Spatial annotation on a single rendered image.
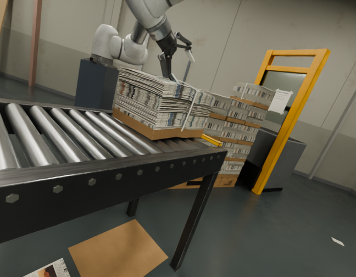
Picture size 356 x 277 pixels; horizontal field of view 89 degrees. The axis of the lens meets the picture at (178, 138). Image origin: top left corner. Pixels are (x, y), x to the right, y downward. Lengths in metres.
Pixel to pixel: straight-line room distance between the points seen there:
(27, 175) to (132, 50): 1.22
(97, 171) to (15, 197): 0.14
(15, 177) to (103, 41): 1.22
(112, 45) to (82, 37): 3.52
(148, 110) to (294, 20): 4.08
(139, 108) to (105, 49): 0.83
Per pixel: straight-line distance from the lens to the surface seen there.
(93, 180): 0.44
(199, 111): 0.87
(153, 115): 0.69
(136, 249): 1.36
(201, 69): 4.08
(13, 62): 6.13
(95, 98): 1.49
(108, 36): 1.52
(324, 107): 4.72
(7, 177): 0.42
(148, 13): 0.72
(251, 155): 2.91
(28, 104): 0.87
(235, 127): 2.11
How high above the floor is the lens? 1.02
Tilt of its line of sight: 16 degrees down
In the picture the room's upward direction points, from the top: 18 degrees clockwise
